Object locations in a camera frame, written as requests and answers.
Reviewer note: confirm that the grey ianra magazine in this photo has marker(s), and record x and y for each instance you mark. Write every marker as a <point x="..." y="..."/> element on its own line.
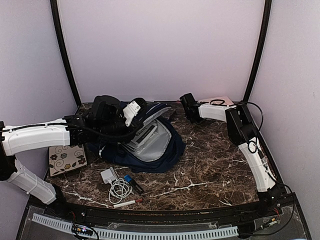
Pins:
<point x="143" y="138"/>

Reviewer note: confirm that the navy blue student backpack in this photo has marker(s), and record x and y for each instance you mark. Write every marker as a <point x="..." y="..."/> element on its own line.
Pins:
<point x="156" y="147"/>

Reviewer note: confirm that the pink book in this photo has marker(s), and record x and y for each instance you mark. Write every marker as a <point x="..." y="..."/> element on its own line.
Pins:
<point x="218" y="101"/>

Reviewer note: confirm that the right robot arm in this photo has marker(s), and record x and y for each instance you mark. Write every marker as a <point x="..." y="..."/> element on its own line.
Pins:
<point x="243" y="133"/>

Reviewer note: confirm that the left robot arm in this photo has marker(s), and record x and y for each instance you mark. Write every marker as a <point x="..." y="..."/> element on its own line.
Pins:
<point x="108" y="120"/>

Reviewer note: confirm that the black marker blue cap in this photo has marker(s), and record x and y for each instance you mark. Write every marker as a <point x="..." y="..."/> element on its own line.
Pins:
<point x="136" y="187"/>

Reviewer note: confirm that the white pen red cap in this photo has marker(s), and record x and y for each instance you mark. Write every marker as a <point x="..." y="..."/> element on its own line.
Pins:
<point x="127" y="203"/>

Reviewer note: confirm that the small circuit board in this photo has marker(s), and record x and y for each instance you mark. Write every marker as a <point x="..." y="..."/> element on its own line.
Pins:
<point x="80" y="230"/>

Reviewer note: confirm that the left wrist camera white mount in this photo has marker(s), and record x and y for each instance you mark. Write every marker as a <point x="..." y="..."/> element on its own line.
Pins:
<point x="132" y="109"/>

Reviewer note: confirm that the white charger with cable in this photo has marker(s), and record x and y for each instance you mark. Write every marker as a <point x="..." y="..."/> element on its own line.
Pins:
<point x="119" y="188"/>

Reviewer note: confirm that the white slotted cable duct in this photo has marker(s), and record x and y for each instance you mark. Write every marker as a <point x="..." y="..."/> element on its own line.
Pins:
<point x="118" y="231"/>

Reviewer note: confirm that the black front rail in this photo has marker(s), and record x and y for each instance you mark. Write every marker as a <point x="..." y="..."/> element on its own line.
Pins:
<point x="148" y="212"/>

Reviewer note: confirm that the black frame post left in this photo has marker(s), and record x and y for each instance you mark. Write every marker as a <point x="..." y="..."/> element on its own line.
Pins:
<point x="63" y="51"/>

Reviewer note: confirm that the black frame post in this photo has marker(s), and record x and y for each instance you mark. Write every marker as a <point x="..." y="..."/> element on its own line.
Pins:
<point x="259" y="50"/>
<point x="63" y="51"/>

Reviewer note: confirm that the black frame post right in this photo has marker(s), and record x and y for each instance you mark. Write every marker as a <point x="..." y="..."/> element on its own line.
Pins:
<point x="259" y="50"/>

